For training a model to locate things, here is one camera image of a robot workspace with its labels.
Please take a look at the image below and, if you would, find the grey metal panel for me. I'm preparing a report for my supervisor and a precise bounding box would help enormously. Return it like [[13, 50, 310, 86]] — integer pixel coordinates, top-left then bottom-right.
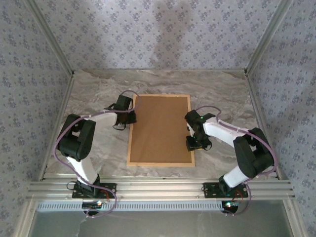
[[31, 200, 293, 237]]

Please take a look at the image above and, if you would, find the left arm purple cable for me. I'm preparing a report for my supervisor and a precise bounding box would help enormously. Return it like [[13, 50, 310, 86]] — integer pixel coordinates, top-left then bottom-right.
[[53, 90, 140, 219]]

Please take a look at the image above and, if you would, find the aluminium frame leg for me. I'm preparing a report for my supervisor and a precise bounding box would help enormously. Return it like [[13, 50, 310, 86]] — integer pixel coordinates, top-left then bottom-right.
[[282, 199, 307, 237], [13, 199, 38, 237]]

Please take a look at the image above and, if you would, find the light wooden picture frame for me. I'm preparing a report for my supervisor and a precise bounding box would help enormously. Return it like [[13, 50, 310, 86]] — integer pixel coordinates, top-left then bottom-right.
[[126, 93, 196, 168]]

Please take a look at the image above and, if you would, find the black controller board with LED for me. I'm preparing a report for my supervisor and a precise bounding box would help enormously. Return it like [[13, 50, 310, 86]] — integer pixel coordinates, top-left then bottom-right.
[[82, 201, 103, 215], [221, 200, 240, 214]]

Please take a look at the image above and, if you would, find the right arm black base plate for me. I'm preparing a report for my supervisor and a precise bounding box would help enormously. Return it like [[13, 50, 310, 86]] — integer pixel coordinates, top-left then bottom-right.
[[202, 182, 249, 199]]

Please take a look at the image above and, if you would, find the grey slotted cable duct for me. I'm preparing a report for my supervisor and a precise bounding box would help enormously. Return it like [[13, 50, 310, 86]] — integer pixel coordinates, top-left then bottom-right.
[[36, 200, 224, 213]]

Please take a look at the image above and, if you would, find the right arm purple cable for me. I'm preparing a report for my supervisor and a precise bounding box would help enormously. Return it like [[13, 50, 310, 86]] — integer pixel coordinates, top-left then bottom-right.
[[195, 105, 278, 218]]

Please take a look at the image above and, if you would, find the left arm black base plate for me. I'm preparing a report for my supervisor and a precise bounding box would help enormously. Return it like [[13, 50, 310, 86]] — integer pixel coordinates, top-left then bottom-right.
[[72, 183, 117, 199]]

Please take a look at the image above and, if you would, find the long aluminium mounting rail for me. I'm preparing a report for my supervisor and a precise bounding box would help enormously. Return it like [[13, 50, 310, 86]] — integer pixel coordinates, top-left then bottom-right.
[[26, 179, 296, 201]]

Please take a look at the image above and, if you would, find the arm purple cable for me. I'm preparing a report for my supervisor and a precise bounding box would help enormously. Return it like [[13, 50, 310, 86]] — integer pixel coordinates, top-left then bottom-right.
[[53, 90, 140, 219], [195, 105, 278, 218]]

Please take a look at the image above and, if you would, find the aluminium corner post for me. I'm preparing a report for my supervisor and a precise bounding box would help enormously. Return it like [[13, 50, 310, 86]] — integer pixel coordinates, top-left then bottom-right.
[[24, 0, 76, 76], [245, 0, 296, 74]]

